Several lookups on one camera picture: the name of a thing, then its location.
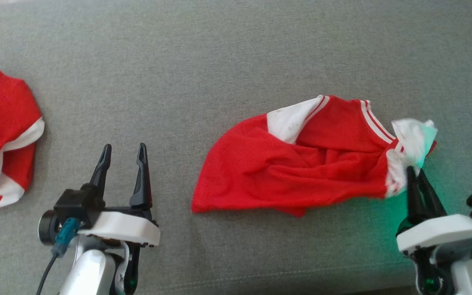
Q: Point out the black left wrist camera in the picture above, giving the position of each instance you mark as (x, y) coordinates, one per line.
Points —
(76, 205)

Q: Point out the large grey sofa chaise cushion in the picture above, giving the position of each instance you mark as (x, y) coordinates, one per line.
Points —
(219, 61)

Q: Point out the red jersey with white stripes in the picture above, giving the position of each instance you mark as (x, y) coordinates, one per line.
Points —
(281, 172)

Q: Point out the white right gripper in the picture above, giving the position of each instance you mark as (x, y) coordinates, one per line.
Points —
(436, 231)

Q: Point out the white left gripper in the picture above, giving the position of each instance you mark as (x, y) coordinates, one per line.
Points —
(125, 227)

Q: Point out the red shorts with white trim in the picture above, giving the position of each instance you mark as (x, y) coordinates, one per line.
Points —
(2, 106)

